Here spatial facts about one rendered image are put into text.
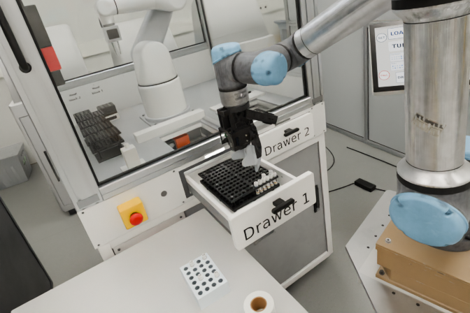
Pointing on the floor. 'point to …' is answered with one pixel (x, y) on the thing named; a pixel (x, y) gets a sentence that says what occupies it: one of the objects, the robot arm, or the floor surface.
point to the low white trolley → (165, 277)
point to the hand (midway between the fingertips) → (254, 163)
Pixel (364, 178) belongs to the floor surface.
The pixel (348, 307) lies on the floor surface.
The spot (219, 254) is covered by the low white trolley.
